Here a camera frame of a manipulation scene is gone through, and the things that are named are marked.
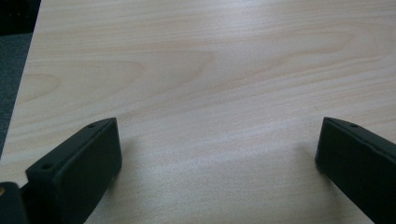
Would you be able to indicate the dark object beside table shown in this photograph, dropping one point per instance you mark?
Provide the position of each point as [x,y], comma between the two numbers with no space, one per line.
[17,14]

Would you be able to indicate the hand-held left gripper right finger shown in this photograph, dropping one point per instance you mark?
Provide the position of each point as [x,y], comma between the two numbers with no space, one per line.
[358,165]

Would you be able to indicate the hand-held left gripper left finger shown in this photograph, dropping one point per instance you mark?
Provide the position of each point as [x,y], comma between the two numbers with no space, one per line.
[77,168]

